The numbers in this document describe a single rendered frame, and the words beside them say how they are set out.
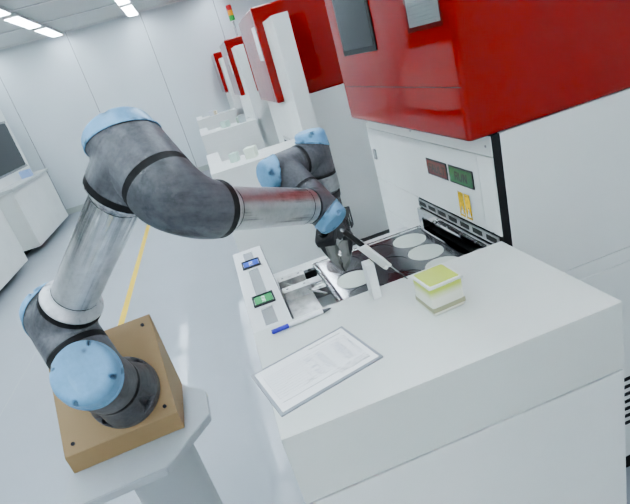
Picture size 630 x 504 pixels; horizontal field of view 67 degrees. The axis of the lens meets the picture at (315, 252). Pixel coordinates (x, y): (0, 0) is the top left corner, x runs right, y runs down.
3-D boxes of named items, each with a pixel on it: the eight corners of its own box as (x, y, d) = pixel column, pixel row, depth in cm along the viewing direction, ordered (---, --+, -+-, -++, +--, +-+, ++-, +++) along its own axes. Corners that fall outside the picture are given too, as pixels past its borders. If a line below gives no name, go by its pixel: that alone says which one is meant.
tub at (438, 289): (446, 290, 101) (441, 261, 98) (467, 304, 94) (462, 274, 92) (415, 303, 100) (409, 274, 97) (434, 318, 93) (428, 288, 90)
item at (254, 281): (271, 281, 164) (259, 245, 158) (309, 369, 113) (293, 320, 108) (245, 291, 162) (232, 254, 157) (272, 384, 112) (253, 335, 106)
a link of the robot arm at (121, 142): (41, 383, 91) (142, 154, 65) (6, 325, 96) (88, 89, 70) (99, 363, 101) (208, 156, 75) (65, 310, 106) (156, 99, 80)
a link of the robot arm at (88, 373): (97, 429, 93) (64, 421, 81) (64, 375, 98) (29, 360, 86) (150, 388, 97) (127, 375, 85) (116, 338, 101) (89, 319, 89)
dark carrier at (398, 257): (419, 229, 152) (419, 227, 151) (480, 267, 120) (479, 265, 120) (318, 265, 147) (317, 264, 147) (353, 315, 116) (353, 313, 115)
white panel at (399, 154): (391, 211, 195) (369, 113, 179) (517, 290, 120) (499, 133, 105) (384, 213, 194) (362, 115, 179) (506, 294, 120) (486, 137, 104)
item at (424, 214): (426, 232, 160) (421, 206, 156) (506, 282, 120) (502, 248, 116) (421, 234, 160) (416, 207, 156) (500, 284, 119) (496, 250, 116)
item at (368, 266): (391, 285, 109) (379, 232, 104) (398, 291, 106) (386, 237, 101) (366, 294, 108) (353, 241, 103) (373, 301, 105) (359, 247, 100)
